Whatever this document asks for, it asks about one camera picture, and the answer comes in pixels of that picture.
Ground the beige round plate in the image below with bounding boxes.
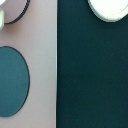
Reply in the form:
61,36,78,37
88,0,128,22

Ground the black table mat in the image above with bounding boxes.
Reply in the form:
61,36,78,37
57,0,128,128

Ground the pink stove countertop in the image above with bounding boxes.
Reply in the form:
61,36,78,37
0,0,57,128

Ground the black burner front left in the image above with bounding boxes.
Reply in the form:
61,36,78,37
0,46,30,117

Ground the black burner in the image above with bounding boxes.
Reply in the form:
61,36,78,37
0,46,30,117
3,0,30,24

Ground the black burner rear left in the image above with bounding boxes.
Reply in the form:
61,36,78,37
3,0,30,24

